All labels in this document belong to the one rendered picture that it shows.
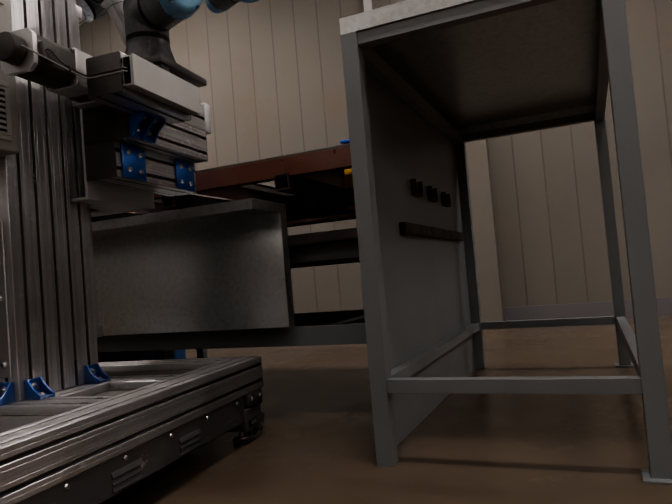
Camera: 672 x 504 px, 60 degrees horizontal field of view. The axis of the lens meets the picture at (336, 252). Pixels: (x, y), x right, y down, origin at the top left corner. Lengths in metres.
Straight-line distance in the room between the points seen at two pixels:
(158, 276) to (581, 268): 3.11
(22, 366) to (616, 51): 1.40
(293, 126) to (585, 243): 2.40
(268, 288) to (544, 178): 2.96
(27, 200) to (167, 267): 0.66
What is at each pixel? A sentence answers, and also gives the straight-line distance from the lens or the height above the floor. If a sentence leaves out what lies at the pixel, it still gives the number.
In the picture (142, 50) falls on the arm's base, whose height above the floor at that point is 1.08.
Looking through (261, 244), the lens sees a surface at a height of 0.56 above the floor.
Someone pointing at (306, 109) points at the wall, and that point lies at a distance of 4.86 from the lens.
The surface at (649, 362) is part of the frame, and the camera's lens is 1.29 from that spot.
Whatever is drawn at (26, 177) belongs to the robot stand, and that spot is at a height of 0.72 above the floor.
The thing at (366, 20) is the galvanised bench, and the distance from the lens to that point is 1.46.
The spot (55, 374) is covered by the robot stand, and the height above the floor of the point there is 0.27.
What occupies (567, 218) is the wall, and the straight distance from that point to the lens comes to 4.40.
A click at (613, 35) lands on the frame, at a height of 0.87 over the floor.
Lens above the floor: 0.44
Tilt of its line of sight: 2 degrees up
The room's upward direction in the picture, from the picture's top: 5 degrees counter-clockwise
